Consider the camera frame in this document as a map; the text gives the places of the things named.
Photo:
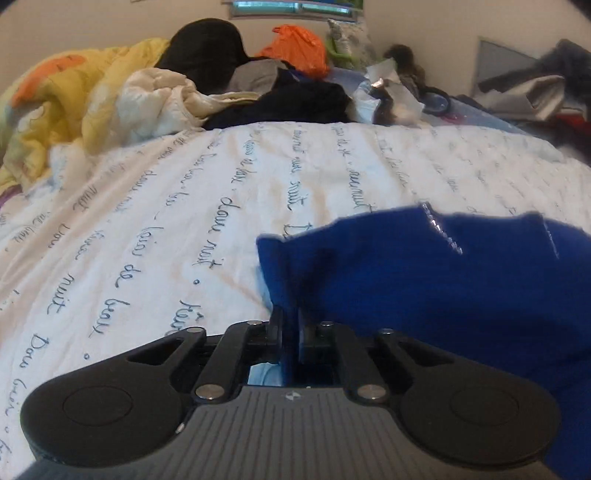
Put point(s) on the black cushion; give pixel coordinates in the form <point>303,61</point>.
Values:
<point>203,46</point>

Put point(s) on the wall poster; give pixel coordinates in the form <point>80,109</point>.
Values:
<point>277,7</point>

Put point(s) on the orange plastic bag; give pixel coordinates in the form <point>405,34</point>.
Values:
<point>295,46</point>

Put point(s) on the blue translucent plastic bag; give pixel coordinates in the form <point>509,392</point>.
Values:
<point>471,115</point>

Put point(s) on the dark grey fuzzy cloth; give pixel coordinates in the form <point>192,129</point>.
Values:
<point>568,60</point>

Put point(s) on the crumpled clear plastic packaging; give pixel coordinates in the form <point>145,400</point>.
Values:
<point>383,99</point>

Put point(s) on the yellow printed blanket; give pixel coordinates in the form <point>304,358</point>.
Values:
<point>69,101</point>

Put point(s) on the brown furry toy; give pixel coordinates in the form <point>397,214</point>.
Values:
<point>404,57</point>

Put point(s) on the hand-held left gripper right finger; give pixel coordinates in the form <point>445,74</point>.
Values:
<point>307,342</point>

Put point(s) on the green cloth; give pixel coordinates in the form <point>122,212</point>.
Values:
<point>336,53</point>

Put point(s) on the cream white cloth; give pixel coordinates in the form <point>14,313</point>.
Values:
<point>157,97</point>

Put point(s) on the floral pillow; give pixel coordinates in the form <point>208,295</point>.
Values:
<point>353,39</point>

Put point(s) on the blue garment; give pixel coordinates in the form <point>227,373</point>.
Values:
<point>415,300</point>

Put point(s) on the grey board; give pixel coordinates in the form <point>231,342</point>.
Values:
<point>498,60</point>

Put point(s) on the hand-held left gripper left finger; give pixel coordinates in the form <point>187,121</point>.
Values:
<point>276,333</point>

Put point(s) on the red cloth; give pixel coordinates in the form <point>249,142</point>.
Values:
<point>577,120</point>

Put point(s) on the black cloth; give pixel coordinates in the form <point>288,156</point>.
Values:
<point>295,106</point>

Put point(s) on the white script-print bedsheet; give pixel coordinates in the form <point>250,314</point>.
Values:
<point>184,207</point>

